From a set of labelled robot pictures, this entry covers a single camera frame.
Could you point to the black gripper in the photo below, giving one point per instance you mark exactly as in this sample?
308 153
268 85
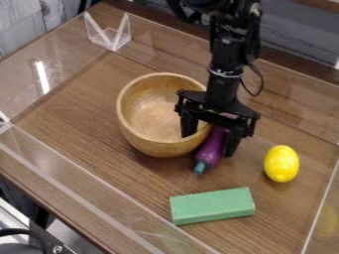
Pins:
236 117

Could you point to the purple toy eggplant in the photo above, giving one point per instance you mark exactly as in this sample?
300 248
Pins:
209 153

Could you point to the brown wooden bowl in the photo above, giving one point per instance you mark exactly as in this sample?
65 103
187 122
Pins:
148 122

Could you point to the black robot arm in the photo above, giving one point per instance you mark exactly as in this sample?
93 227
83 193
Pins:
235 45

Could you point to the yellow toy lemon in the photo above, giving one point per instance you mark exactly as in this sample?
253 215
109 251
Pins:
280 164

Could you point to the green rectangular block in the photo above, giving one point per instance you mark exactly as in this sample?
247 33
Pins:
212 205

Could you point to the clear acrylic tray enclosure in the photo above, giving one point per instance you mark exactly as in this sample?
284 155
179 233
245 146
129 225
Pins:
64 155

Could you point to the clear acrylic corner bracket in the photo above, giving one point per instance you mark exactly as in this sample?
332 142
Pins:
109 38

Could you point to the black metal table frame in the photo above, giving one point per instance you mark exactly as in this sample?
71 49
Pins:
23 225

